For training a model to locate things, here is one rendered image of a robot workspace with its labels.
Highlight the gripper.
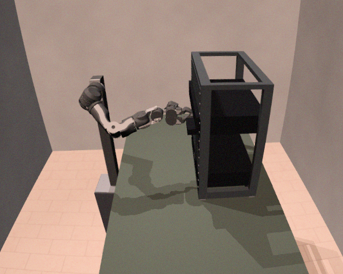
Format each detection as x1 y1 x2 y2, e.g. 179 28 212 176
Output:
163 101 193 126

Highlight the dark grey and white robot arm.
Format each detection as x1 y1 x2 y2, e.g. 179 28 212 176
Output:
78 79 163 139

